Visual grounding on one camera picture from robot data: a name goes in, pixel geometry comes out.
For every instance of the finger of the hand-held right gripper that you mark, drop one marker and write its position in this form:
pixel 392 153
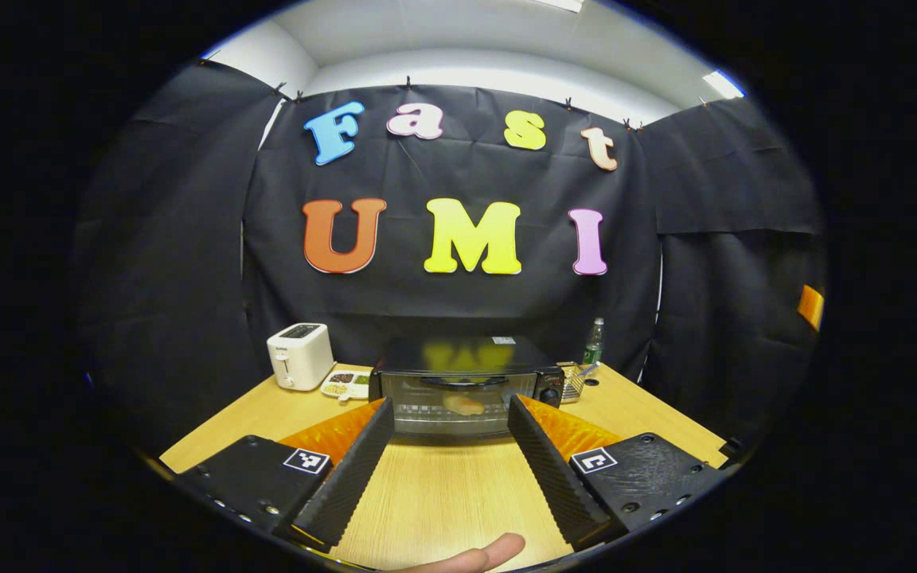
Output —
pixel 810 306

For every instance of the small ceiling light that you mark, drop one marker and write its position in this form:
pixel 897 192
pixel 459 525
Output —
pixel 724 84

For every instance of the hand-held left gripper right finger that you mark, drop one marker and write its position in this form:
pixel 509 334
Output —
pixel 554 477

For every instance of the black backdrop cloth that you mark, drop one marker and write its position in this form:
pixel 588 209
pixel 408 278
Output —
pixel 458 310

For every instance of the clear plastic water bottle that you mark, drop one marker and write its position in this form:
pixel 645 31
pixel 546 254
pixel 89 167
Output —
pixel 593 342

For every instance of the black electric oven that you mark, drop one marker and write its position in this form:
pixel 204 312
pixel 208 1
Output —
pixel 458 354

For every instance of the ceiling light panel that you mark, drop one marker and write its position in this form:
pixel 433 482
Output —
pixel 562 4

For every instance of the white toaster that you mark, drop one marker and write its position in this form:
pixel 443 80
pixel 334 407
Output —
pixel 299 358

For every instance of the white divided snack tray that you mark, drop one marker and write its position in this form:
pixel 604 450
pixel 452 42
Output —
pixel 345 386

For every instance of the metal mesh holder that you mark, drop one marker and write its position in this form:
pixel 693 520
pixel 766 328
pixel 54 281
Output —
pixel 571 382

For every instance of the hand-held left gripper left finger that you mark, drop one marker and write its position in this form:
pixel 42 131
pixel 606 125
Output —
pixel 347 477

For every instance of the golden croissant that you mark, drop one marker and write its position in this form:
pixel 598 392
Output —
pixel 463 405

